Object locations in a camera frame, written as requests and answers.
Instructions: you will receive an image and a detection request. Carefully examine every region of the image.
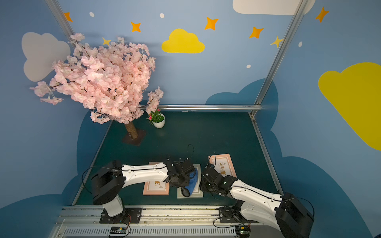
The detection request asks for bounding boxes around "grey-green picture frame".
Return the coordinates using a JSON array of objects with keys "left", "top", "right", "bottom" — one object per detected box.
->
[{"left": 177, "top": 164, "right": 203, "bottom": 199}]

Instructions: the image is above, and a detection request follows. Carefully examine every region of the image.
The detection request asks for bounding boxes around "blue black-edged cloth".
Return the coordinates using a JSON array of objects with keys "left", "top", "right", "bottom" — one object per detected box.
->
[{"left": 181, "top": 170, "right": 198, "bottom": 197}]

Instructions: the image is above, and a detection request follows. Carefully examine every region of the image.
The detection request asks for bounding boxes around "pink picture frame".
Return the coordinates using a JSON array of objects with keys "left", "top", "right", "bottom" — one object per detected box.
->
[
  {"left": 209, "top": 154, "right": 237, "bottom": 177},
  {"left": 142, "top": 180, "right": 170, "bottom": 196}
]

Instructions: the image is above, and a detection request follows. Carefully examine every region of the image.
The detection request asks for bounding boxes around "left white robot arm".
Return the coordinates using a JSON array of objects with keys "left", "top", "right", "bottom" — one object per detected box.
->
[{"left": 91, "top": 159, "right": 197, "bottom": 223}]

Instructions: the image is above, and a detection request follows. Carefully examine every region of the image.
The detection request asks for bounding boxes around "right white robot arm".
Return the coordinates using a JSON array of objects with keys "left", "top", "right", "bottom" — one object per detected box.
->
[{"left": 200, "top": 165, "right": 315, "bottom": 238}]

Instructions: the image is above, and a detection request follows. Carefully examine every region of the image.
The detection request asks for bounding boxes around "white pot with plant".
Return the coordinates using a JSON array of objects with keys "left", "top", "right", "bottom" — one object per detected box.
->
[{"left": 147, "top": 109, "right": 165, "bottom": 129}]

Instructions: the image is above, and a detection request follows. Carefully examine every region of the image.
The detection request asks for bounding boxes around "pink blossom artificial tree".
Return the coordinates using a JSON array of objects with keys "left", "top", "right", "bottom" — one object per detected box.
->
[{"left": 32, "top": 33, "right": 164, "bottom": 144}]

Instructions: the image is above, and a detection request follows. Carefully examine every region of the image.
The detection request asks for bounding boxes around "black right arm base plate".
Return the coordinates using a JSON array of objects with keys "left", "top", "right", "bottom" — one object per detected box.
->
[{"left": 218, "top": 206, "right": 248, "bottom": 224}]

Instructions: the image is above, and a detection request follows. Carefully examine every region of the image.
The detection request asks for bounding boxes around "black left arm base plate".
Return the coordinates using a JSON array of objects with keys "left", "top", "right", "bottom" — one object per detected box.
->
[{"left": 99, "top": 207, "right": 142, "bottom": 225}]

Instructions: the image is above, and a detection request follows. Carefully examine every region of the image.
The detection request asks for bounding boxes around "aluminium mounting rail front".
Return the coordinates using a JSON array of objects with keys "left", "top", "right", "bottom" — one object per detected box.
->
[{"left": 49, "top": 205, "right": 285, "bottom": 238}]

